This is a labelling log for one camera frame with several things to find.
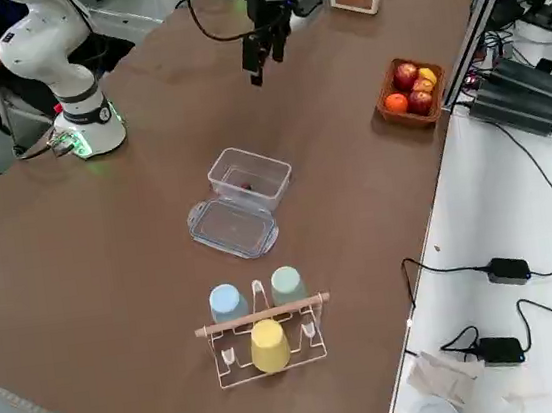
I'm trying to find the pink wire cup rack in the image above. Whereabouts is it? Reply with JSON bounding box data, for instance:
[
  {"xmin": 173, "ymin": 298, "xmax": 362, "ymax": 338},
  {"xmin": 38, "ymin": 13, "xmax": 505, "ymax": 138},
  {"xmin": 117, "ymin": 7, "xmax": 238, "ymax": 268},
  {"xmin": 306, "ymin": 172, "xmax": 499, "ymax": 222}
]
[{"xmin": 188, "ymin": 270, "xmax": 342, "ymax": 394}]

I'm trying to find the small red yellow apple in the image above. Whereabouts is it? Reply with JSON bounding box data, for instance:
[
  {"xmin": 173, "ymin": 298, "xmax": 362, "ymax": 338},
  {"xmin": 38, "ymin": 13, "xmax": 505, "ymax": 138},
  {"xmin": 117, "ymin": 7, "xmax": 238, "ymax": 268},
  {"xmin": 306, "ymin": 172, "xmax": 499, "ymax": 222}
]
[{"xmin": 410, "ymin": 75, "xmax": 437, "ymax": 97}]

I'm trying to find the aluminium frame post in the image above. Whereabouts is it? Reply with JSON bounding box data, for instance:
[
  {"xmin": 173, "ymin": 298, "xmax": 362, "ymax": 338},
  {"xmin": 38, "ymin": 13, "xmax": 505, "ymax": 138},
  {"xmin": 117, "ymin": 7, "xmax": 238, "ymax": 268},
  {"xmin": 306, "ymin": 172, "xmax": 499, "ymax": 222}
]
[{"xmin": 426, "ymin": 0, "xmax": 549, "ymax": 113}]

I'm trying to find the green cup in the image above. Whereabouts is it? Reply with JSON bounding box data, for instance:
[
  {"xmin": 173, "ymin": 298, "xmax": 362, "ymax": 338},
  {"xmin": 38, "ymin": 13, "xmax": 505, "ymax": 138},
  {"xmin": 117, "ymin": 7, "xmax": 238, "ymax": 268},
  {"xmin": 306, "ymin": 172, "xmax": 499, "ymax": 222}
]
[{"xmin": 267, "ymin": 262, "xmax": 311, "ymax": 307}]

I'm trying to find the black power adapter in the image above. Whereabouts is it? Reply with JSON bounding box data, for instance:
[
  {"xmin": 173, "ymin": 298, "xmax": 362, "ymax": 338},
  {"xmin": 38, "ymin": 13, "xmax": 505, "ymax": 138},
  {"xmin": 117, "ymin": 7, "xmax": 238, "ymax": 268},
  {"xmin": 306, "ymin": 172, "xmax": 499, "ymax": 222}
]
[
  {"xmin": 477, "ymin": 332, "xmax": 527, "ymax": 371},
  {"xmin": 485, "ymin": 253, "xmax": 534, "ymax": 290}
]

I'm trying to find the crumpled plastic bag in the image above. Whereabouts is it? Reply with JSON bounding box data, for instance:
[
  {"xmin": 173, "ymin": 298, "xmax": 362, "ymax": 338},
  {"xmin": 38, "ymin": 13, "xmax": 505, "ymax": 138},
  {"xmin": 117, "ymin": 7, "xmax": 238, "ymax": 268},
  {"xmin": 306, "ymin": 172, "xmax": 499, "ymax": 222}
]
[{"xmin": 403, "ymin": 341, "xmax": 492, "ymax": 413}]

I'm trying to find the black power supply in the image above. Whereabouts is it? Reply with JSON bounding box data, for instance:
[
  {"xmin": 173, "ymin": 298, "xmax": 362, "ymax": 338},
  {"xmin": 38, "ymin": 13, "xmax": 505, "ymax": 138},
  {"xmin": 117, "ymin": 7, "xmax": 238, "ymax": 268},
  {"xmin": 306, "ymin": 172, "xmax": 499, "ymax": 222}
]
[
  {"xmin": 488, "ymin": 51, "xmax": 552, "ymax": 116},
  {"xmin": 466, "ymin": 84, "xmax": 552, "ymax": 146}
]

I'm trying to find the clear plastic box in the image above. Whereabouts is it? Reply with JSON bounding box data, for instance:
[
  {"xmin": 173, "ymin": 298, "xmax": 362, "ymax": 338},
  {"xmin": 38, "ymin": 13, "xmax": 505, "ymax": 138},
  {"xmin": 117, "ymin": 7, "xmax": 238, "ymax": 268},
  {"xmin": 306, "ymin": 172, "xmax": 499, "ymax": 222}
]
[{"xmin": 204, "ymin": 139, "xmax": 298, "ymax": 219}]

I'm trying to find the blue cup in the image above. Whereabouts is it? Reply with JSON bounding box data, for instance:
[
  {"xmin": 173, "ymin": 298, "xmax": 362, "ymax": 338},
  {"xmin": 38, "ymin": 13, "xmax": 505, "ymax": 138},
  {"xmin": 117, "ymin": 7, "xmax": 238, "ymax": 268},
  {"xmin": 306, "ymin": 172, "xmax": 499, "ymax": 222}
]
[{"xmin": 206, "ymin": 281, "xmax": 252, "ymax": 325}]

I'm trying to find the yellow lemon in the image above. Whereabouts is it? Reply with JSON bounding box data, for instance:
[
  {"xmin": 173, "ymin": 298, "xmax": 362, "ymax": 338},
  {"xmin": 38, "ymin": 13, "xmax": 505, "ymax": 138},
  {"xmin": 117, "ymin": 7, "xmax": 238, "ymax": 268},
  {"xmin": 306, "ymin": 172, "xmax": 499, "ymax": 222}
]
[{"xmin": 417, "ymin": 65, "xmax": 439, "ymax": 87}]

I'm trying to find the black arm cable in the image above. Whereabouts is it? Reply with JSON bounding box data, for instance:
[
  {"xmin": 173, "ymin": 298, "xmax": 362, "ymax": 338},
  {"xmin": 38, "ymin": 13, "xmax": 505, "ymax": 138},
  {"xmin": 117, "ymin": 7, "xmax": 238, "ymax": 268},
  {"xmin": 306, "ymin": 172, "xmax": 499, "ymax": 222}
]
[{"xmin": 185, "ymin": 0, "xmax": 257, "ymax": 48}]

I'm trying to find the grey office chair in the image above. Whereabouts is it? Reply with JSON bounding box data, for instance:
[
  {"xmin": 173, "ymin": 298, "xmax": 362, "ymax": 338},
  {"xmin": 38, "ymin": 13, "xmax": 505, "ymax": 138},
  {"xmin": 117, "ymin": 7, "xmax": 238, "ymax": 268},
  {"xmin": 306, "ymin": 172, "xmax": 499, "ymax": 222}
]
[{"xmin": 0, "ymin": 56, "xmax": 64, "ymax": 154}]

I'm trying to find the yellow cup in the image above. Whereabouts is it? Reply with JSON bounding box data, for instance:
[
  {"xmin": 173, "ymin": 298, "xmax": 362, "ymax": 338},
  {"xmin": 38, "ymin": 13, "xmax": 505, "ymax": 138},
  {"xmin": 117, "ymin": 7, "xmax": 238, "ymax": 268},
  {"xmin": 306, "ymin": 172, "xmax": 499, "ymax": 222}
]
[{"xmin": 246, "ymin": 316, "xmax": 294, "ymax": 377}]

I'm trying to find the brown fruit basket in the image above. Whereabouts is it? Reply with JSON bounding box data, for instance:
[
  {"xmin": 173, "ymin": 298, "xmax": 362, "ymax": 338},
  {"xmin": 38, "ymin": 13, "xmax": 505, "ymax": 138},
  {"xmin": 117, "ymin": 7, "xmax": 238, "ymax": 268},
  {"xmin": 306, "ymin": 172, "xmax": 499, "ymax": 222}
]
[{"xmin": 369, "ymin": 52, "xmax": 452, "ymax": 135}]

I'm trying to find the orange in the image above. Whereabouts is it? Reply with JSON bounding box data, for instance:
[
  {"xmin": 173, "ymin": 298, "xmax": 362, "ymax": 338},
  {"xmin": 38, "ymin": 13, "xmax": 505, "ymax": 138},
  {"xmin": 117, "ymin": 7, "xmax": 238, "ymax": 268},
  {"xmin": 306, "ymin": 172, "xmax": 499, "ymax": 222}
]
[{"xmin": 382, "ymin": 92, "xmax": 411, "ymax": 118}]

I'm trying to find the white monitor base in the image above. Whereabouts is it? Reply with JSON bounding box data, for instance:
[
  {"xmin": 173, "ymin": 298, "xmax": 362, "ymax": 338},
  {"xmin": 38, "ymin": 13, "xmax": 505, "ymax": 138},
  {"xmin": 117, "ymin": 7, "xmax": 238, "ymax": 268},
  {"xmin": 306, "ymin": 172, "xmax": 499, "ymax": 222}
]
[{"xmin": 509, "ymin": 13, "xmax": 552, "ymax": 51}]

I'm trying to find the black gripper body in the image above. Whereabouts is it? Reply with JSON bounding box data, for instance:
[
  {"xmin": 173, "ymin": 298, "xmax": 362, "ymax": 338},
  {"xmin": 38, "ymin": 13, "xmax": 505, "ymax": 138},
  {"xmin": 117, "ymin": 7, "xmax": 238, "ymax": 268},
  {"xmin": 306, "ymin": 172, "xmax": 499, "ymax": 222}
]
[{"xmin": 246, "ymin": 0, "xmax": 297, "ymax": 35}]

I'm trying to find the clear plastic lid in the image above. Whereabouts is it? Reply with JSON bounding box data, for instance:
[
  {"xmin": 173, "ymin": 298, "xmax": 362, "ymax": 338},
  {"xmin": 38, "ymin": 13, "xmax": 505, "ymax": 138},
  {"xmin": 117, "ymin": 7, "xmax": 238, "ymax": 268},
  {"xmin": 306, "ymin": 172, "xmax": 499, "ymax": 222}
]
[{"xmin": 184, "ymin": 190, "xmax": 283, "ymax": 268}]

